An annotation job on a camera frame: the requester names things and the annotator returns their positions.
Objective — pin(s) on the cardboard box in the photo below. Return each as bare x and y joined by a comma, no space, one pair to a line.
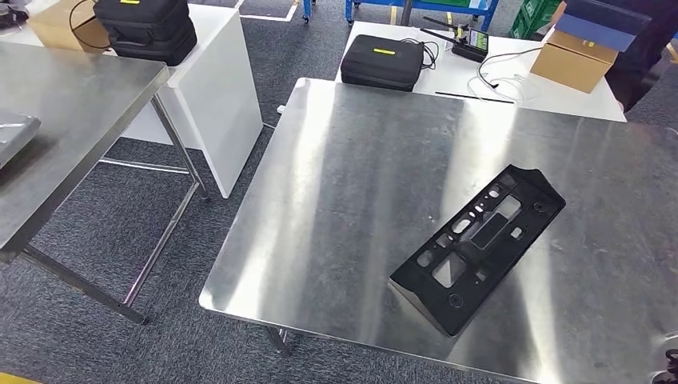
569,66
50,26

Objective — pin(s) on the black case with yellow label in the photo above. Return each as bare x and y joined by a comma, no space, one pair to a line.
378,66

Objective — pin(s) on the thin black rod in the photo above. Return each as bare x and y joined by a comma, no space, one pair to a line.
471,97

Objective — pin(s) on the blue box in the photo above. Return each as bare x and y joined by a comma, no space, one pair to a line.
598,26

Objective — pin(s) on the stainless steel table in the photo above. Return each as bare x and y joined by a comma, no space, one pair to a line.
69,106

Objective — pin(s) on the stainless steel workbench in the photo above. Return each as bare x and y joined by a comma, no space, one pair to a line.
344,212

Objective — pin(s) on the small dark desk object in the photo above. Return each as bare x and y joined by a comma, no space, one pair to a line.
11,16

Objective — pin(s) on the white floor tape mark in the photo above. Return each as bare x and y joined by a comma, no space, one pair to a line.
270,17

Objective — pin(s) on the green plastic crate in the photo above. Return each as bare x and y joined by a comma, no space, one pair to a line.
532,16

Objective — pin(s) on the long black plastic part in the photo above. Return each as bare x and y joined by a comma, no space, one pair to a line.
476,275

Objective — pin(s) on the black radio with antennas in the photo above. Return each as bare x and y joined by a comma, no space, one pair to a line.
471,48

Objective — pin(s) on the yellow floor tape mark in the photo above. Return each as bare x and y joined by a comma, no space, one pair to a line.
16,379

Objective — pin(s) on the black carrying case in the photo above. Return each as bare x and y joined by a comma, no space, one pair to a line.
145,32

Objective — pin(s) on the grey metal part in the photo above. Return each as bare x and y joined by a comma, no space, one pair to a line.
16,138

